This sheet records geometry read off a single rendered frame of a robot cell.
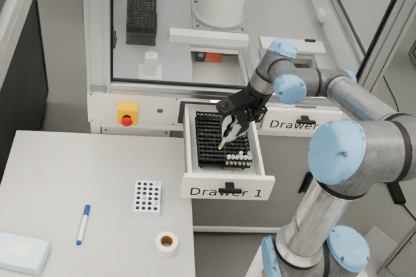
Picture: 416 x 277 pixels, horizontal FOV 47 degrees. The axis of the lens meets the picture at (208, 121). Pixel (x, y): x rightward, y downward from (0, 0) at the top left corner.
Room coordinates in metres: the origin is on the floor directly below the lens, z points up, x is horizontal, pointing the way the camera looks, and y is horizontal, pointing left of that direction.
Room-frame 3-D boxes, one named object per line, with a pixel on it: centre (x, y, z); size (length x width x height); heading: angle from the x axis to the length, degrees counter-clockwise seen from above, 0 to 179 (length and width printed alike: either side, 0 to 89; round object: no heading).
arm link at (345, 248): (0.68, -0.40, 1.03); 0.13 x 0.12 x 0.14; 106
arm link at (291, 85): (0.98, -0.20, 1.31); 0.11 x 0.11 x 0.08; 16
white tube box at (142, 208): (0.90, 0.14, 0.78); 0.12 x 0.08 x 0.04; 10
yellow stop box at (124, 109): (1.17, 0.28, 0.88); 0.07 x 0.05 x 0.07; 102
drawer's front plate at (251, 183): (0.94, -0.10, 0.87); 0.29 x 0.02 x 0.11; 102
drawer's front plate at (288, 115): (1.32, -0.34, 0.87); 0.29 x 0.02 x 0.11; 102
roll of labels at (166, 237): (0.75, 0.05, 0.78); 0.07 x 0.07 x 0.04
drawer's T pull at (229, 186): (0.92, -0.11, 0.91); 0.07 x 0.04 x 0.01; 102
